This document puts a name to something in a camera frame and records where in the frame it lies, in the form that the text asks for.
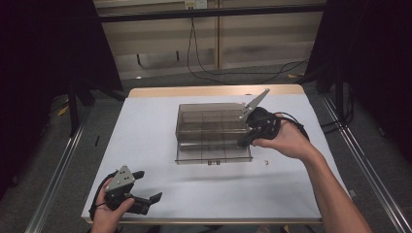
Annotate aluminium floor rail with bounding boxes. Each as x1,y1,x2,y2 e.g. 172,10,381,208
320,93,412,233
24,124,86,233

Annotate hand-held gripper black cable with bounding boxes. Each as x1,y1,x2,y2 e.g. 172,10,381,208
88,170,119,221
275,111,311,142

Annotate left hand-held gripper black cable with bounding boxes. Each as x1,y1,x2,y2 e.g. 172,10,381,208
88,170,119,221

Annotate smoky clear plastic drawer cabinet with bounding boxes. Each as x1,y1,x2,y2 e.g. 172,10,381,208
175,102,252,152

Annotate person's right hand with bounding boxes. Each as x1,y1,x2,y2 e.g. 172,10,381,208
252,113,322,163

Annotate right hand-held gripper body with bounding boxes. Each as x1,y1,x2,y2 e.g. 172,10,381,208
239,87,282,141

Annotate black floor cable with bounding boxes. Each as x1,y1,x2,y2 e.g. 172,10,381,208
186,17,310,85

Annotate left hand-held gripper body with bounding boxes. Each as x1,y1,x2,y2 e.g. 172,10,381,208
103,165,153,216

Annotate black curtain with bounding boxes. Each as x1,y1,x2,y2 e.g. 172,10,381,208
0,0,124,198
304,0,412,163

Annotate black horizontal bar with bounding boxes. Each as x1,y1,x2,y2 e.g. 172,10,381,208
96,3,327,23

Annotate white wall socket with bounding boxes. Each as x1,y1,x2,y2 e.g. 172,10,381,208
184,0,209,11

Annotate black metal stand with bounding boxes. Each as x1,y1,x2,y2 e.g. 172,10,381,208
296,62,356,125
65,77,98,138

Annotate person's left hand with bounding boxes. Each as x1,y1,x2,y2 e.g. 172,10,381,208
91,186,136,233

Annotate right hand-held gripper black cable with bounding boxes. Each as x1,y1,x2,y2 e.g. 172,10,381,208
275,111,311,142

